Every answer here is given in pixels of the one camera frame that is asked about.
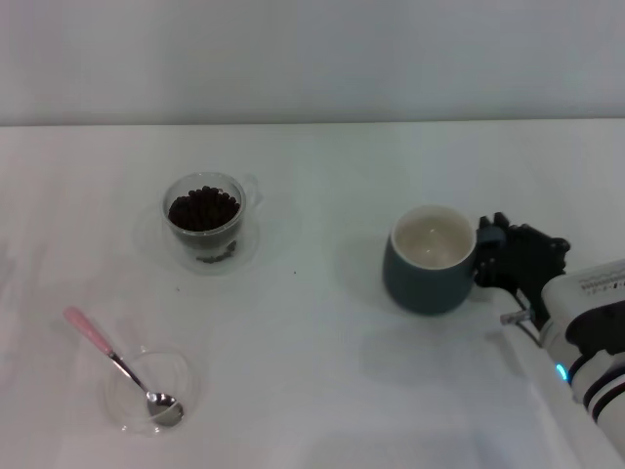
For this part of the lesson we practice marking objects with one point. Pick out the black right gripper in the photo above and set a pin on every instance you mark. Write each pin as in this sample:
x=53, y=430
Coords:
x=532, y=259

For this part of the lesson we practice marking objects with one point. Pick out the dark teal ceramic mug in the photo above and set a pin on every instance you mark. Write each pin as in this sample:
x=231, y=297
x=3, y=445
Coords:
x=420, y=288

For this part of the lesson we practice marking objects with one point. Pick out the coffee beans pile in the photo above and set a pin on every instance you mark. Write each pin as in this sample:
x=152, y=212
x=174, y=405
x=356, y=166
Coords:
x=202, y=210

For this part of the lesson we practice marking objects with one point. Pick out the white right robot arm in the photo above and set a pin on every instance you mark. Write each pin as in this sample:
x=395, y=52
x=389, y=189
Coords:
x=591, y=342

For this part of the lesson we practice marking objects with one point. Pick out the clear glass cup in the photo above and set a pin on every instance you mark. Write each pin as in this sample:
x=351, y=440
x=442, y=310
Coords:
x=229, y=234

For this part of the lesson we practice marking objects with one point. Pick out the scattered coffee beans cluster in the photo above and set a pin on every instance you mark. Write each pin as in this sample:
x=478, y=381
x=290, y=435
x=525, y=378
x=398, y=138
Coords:
x=217, y=254

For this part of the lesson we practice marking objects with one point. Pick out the clear glass saucer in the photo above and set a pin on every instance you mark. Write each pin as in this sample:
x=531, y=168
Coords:
x=244, y=254

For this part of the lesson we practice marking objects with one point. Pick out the small clear glass dish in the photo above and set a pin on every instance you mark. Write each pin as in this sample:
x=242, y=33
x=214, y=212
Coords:
x=127, y=415

